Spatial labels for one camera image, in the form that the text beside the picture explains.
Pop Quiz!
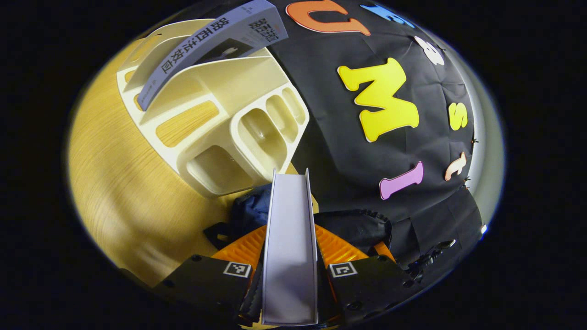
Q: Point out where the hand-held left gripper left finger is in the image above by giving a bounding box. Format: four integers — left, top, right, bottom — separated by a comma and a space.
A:
154, 224, 267, 327

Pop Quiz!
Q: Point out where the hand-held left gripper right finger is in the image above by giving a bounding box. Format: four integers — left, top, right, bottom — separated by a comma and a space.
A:
314, 224, 415, 327

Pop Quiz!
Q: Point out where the white book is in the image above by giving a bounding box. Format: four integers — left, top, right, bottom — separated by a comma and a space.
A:
261, 167, 319, 327

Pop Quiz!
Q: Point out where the blue schoolbag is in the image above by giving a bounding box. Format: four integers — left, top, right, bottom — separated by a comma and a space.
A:
203, 183, 394, 264

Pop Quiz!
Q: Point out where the cream plastic bookshelf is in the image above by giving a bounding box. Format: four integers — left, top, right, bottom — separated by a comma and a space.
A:
116, 18, 310, 199

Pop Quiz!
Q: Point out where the grey-blue book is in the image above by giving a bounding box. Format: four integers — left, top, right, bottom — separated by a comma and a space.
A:
136, 0, 289, 112

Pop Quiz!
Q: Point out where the black backdrop cloth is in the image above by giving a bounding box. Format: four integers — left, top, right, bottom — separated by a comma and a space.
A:
257, 0, 487, 285

